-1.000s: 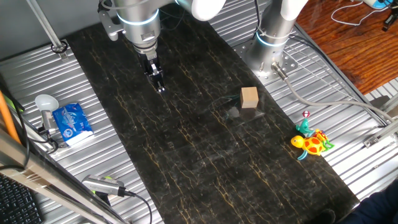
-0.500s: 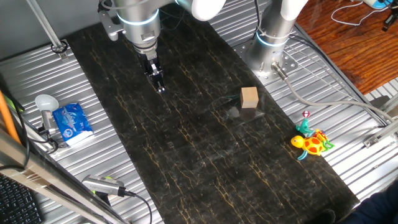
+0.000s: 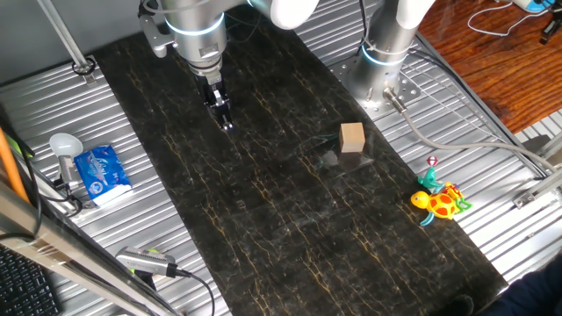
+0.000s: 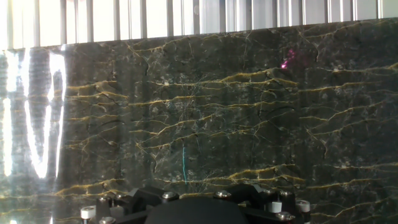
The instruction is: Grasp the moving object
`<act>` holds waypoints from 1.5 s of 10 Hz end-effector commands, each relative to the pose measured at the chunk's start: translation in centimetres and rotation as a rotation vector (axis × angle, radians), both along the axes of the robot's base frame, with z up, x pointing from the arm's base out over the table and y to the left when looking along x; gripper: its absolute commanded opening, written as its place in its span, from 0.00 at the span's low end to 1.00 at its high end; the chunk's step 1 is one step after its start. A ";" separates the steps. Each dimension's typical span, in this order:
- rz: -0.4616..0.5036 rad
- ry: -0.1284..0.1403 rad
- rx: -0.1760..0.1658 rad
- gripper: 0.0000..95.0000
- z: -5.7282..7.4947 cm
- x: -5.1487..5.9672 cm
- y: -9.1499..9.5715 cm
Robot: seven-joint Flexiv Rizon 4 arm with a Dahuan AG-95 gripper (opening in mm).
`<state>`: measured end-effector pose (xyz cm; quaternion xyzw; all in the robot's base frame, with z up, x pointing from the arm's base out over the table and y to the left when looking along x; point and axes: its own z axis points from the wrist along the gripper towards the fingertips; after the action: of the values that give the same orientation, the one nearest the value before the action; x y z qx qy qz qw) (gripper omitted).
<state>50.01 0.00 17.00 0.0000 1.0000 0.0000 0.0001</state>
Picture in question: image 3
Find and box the white cable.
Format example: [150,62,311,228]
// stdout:
[466,0,551,39]

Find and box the silver depth camera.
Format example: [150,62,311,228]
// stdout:
[115,246,179,278]

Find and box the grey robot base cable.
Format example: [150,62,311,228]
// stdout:
[383,87,562,173]

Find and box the clear plastic sheet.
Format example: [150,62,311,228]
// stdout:
[298,131,377,173]

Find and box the blue round object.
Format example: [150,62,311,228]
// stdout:
[513,0,557,13]

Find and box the black stand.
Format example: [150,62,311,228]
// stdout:
[538,7,562,46]

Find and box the aluminium frame beam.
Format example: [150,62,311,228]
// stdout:
[0,182,181,316]

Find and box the wooden cube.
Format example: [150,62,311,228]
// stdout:
[338,122,367,154]

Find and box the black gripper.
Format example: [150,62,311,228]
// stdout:
[193,69,235,133]

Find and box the aluminium corner bracket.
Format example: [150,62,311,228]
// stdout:
[511,169,562,210]

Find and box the black keyboard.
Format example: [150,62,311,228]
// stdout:
[0,247,63,316]

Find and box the red yellow small toy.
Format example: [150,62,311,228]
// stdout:
[443,182,465,201]

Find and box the black marble pattern mat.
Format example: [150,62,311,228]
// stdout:
[94,4,510,316]

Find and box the teal seal toy with ball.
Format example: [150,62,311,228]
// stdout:
[416,155,445,195]

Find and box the blue tissue pack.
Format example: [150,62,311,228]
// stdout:
[73,144,133,207]

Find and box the thin metal pole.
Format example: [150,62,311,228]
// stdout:
[37,0,97,85]

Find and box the white plastic ladle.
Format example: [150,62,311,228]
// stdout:
[48,133,84,160]

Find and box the perforated robot base plate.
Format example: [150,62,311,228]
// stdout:
[328,43,422,120]

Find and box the black camera cable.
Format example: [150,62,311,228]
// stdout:
[175,268,217,316]

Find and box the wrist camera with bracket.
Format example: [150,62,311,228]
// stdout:
[138,12,177,59]

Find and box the grey clamp mount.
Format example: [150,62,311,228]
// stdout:
[52,155,84,207]

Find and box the yellow orange turtle toy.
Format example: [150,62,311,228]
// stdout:
[410,183,473,227]

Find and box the orange pole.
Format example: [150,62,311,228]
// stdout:
[0,126,30,204]

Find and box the person in dark blue clothes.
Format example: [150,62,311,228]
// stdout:
[441,253,562,316]

